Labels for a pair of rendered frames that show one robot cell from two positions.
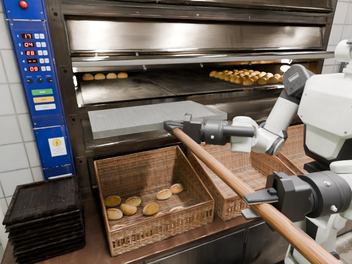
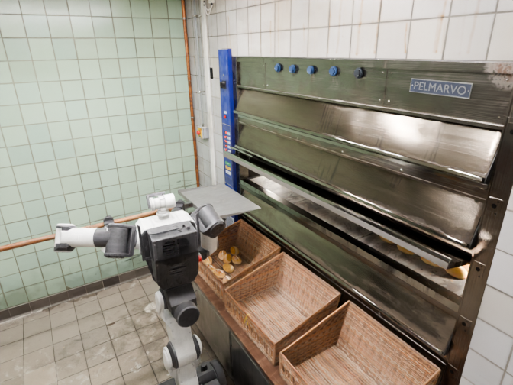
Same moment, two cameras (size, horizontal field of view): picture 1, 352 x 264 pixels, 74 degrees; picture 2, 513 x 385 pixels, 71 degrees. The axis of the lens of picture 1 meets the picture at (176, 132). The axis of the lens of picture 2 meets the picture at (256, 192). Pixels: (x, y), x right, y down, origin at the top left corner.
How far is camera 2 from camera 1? 244 cm
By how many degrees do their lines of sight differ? 75
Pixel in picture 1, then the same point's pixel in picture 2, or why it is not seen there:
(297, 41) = (413, 208)
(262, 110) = (362, 278)
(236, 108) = (333, 251)
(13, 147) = not seen: hidden behind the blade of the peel
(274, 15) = (374, 158)
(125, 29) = (261, 137)
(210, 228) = (217, 302)
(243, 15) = (336, 148)
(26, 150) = not seen: hidden behind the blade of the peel
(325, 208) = not seen: hidden behind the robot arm
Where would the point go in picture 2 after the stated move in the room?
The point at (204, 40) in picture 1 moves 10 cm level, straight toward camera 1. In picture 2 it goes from (301, 162) to (284, 163)
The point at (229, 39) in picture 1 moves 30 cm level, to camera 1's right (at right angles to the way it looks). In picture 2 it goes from (321, 169) to (341, 189)
